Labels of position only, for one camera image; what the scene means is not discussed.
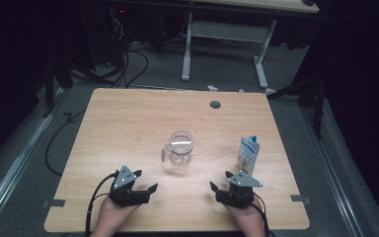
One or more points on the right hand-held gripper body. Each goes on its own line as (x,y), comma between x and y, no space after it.
(242,180)

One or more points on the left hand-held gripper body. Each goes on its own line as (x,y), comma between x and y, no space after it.
(122,177)

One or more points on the white and blue printed bag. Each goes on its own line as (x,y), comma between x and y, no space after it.
(248,156)

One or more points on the person's right hand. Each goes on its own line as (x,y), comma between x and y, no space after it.
(250,220)

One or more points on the person's left hand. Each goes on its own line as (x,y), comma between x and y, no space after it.
(110,217)

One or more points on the grey tape piece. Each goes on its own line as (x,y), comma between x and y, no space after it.
(300,198)
(55,203)

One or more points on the dark round table grommet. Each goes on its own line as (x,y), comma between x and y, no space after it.
(215,104)

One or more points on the blue and white scrap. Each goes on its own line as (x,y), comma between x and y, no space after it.
(239,87)

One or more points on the white paper scrap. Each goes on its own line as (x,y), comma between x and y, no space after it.
(212,88)

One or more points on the black metal stand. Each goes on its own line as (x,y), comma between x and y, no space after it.
(49,89)
(317,108)

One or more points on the white-framed desk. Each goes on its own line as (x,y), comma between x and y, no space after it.
(227,31)

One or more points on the aluminium floor rail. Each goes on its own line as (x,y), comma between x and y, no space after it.
(335,177)
(16,164)

